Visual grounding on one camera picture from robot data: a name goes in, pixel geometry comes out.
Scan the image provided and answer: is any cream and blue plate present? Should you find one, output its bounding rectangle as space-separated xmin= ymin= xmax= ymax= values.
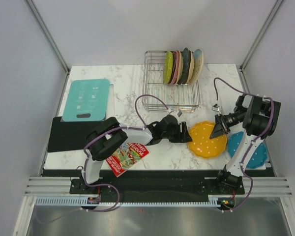
xmin=187 ymin=49 xmax=204 ymax=85

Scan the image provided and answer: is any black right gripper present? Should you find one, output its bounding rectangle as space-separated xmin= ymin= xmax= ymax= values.
xmin=210 ymin=109 xmax=246 ymax=139

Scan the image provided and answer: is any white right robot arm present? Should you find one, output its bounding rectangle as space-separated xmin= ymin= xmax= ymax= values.
xmin=209 ymin=94 xmax=281 ymax=194

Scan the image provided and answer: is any white slotted cable duct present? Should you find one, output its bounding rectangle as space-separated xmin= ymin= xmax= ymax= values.
xmin=35 ymin=196 xmax=220 ymax=207

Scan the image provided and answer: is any red children's book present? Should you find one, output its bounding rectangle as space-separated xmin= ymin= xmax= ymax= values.
xmin=106 ymin=143 xmax=149 ymax=177

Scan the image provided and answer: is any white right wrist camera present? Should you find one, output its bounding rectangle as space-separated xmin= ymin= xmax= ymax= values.
xmin=211 ymin=104 xmax=222 ymax=113

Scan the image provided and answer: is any black mat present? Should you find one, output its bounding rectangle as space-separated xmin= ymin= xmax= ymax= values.
xmin=47 ymin=117 xmax=102 ymax=153

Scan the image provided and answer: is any orange polka dot plate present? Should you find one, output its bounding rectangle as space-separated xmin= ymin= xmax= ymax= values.
xmin=188 ymin=121 xmax=228 ymax=159

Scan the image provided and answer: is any wire dish rack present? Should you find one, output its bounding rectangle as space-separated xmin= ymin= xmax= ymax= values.
xmin=142 ymin=51 xmax=200 ymax=112

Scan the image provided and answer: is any green polka dot plate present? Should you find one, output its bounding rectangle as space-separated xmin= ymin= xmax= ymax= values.
xmin=163 ymin=51 xmax=174 ymax=84

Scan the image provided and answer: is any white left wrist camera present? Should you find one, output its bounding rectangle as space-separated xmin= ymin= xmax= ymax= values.
xmin=167 ymin=108 xmax=182 ymax=119

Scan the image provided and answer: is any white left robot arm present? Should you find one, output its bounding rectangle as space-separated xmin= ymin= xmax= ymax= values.
xmin=81 ymin=114 xmax=192 ymax=193

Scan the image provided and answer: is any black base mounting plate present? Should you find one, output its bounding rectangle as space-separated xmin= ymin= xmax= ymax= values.
xmin=69 ymin=170 xmax=245 ymax=202

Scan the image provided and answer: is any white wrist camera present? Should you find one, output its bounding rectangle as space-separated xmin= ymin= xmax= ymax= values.
xmin=211 ymin=104 xmax=222 ymax=113
xmin=167 ymin=108 xmax=182 ymax=119

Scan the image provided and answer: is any teal cutting board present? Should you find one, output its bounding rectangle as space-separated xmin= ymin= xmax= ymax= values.
xmin=62 ymin=79 xmax=113 ymax=122

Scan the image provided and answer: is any blue polka dot plate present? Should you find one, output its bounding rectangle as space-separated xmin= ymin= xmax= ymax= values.
xmin=227 ymin=131 xmax=267 ymax=169

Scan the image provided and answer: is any dark teal plate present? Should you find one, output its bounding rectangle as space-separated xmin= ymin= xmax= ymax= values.
xmin=179 ymin=48 xmax=192 ymax=84

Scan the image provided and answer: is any pink polka dot plate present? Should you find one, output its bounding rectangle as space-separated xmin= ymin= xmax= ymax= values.
xmin=170 ymin=50 xmax=180 ymax=85

